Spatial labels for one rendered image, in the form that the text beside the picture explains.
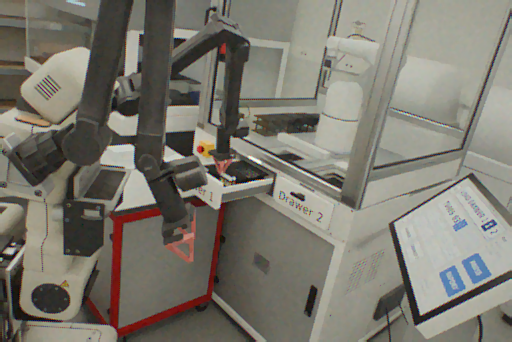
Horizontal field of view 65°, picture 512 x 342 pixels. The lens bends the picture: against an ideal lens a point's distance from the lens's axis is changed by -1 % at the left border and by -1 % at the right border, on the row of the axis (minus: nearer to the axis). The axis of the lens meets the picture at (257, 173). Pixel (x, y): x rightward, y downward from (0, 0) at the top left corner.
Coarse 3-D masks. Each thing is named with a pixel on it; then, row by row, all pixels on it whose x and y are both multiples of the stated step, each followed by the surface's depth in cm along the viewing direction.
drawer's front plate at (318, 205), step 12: (288, 180) 170; (276, 192) 174; (288, 192) 169; (300, 192) 164; (288, 204) 170; (300, 204) 165; (312, 204) 160; (324, 204) 156; (312, 216) 161; (324, 216) 157; (324, 228) 158
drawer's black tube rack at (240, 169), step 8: (216, 168) 177; (232, 168) 180; (240, 168) 182; (248, 168) 183; (256, 168) 185; (216, 176) 176; (232, 176) 172; (240, 176) 173; (248, 176) 174; (256, 176) 176; (224, 184) 169
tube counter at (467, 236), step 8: (456, 216) 114; (464, 216) 111; (456, 224) 111; (464, 224) 108; (456, 232) 108; (464, 232) 106; (472, 232) 103; (464, 240) 103; (472, 240) 101; (480, 240) 99; (464, 248) 100; (472, 248) 98
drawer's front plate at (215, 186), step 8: (208, 176) 160; (208, 184) 160; (216, 184) 156; (192, 192) 169; (200, 192) 165; (208, 192) 161; (216, 192) 157; (208, 200) 161; (216, 200) 157; (216, 208) 158
